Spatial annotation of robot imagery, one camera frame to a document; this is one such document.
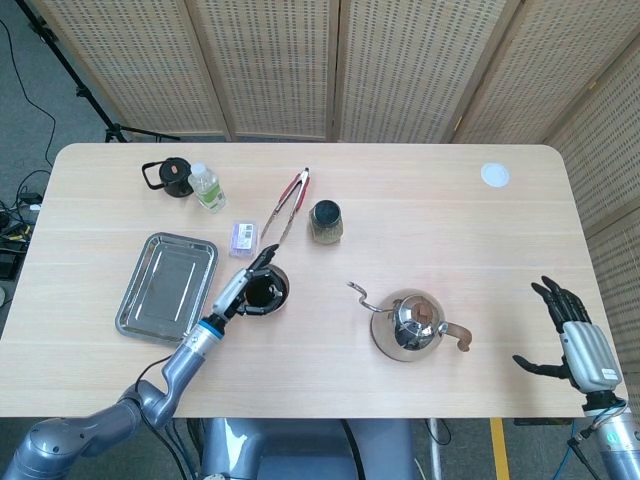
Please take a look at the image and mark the small purple plastic box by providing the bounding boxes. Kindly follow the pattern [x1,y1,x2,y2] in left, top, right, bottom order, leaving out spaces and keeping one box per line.
[228,221,262,259]

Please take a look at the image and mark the steel gooseneck kettle wooden handle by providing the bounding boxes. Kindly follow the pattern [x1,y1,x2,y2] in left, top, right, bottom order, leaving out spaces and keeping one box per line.
[346,280,474,363]

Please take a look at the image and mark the white bowl with dark liquid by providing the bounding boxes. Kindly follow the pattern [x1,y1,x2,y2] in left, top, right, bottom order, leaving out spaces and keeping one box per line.
[239,264,291,317]

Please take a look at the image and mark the clear bottle with green label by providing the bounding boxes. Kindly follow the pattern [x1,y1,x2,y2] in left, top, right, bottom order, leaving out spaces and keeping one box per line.
[187,162,227,215]

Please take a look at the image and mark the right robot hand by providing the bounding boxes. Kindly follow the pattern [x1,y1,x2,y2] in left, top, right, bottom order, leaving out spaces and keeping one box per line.
[512,275,629,411]

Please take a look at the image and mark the white round cable grommet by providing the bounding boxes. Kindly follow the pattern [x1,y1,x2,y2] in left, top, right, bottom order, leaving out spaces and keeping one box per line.
[480,162,512,189]

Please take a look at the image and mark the black canister with loop handle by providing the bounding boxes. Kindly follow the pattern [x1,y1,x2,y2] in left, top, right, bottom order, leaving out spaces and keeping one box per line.
[141,156,195,198]

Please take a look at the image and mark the tangle of floor cables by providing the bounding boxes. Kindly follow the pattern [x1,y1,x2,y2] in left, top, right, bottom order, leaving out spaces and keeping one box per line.
[0,169,51,281]

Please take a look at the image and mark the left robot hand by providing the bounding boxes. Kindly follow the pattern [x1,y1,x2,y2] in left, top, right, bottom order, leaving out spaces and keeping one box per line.
[210,243,282,321]

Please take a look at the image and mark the grey robot torso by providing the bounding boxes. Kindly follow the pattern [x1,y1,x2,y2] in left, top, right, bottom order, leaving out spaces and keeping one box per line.
[199,418,416,480]

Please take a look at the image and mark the black tripod stand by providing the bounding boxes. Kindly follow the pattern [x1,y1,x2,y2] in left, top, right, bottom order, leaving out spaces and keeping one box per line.
[17,0,181,146]

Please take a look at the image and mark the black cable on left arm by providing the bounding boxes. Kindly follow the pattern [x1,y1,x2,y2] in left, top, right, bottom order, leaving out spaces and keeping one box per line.
[134,355,201,480]

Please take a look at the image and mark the glass jar with black lid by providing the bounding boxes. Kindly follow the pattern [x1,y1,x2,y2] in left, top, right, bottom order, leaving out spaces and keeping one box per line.
[307,199,345,246]

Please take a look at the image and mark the rectangular stainless steel tray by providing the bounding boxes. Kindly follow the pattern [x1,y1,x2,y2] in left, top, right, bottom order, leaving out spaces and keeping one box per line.
[115,231,220,345]

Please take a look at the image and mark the metal tongs with red grips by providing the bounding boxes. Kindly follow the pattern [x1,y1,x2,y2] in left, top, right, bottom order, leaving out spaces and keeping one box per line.
[260,167,311,246]

